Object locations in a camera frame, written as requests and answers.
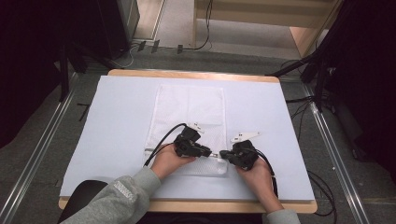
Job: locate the person's left hand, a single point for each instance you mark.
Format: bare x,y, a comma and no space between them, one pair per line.
169,161

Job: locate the wooden table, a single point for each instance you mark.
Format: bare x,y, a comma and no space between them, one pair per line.
193,74

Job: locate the black curtain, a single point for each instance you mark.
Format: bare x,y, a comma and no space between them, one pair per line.
31,62
370,77

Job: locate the person's dark lap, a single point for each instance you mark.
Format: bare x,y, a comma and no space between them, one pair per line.
202,218

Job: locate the white mesh laundry bag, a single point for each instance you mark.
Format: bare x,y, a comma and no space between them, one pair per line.
190,109

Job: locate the black metal stand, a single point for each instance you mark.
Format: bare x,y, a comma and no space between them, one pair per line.
320,84

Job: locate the white table sheet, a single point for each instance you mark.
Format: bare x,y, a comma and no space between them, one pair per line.
109,140

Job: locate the light wooden shelf unit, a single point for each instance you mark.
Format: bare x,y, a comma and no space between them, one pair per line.
280,14

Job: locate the person's right hand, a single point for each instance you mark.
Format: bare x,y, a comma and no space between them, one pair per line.
258,175

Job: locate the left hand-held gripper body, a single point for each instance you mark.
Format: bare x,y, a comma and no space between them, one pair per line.
186,143

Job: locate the black metal stand post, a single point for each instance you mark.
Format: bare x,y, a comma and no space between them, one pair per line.
64,74

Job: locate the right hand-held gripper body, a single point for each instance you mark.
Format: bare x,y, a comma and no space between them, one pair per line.
246,154

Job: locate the metal floor rail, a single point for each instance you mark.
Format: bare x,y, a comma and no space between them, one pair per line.
336,155
34,161

